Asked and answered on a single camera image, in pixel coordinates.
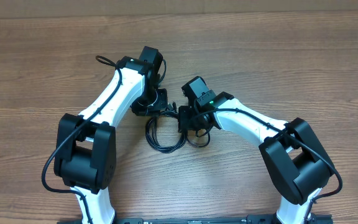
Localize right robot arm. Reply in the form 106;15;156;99
178;77;336;223

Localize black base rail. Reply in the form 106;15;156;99
57;213;334;224

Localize black usb cable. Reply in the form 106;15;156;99
144;101;213;154

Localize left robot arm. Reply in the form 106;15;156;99
48;46;168;223

